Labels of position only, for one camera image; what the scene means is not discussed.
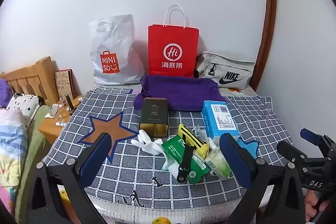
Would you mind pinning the purple plush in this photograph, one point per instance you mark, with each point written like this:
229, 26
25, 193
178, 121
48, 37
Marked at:
5, 92

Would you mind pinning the wooden door frame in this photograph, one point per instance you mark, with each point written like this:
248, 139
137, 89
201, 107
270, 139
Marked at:
270, 16

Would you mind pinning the colourful printed blanket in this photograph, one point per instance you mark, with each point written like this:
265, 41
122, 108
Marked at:
11, 150

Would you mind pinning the clear mesh bag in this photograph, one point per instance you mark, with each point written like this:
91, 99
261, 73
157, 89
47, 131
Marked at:
200, 131

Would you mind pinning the clear glass cup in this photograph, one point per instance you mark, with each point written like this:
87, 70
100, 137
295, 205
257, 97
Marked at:
55, 111

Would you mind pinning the green bed sheet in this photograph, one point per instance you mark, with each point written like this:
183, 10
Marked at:
32, 145

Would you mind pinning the pale green wipes packet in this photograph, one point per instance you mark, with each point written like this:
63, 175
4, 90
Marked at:
219, 165

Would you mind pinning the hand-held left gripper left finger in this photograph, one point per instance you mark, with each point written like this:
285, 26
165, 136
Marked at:
94, 158

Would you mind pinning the blue tissue pack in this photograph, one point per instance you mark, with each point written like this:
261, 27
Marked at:
219, 119

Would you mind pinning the wooden headboard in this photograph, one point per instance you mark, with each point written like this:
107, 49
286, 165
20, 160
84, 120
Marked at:
31, 74

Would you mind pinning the wooden nightstand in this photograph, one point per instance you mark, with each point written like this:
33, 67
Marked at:
51, 128

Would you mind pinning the person's right hand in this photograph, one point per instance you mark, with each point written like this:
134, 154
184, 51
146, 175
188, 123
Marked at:
313, 203

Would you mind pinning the dark green tin box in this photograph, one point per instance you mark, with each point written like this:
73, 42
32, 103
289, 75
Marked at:
154, 113

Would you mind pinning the grey checkered tablecloth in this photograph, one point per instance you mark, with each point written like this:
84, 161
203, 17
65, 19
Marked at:
136, 169

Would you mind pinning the white dotted pillow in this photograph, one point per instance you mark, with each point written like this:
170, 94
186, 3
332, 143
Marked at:
22, 106

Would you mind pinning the purple fabric tray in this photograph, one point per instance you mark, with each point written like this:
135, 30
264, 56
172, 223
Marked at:
181, 90

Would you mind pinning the patterned notebook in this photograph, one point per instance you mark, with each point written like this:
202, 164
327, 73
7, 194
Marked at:
64, 83

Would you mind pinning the red paper bag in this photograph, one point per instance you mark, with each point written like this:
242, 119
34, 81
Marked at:
173, 40

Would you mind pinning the small white tube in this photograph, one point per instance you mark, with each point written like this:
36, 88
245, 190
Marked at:
60, 124

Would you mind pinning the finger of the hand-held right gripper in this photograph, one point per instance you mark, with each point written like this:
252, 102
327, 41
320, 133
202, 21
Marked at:
312, 136
292, 154

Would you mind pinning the small dark bottle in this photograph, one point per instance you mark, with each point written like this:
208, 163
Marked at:
69, 102

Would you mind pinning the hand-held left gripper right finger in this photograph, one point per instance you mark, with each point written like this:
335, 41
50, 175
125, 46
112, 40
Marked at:
233, 158

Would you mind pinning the yellow black pouch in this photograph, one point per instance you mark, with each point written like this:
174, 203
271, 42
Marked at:
193, 140

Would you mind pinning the grey waist bag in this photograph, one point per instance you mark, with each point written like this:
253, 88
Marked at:
225, 69

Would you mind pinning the white plastic shopping bag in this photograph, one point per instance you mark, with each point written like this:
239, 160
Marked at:
115, 40

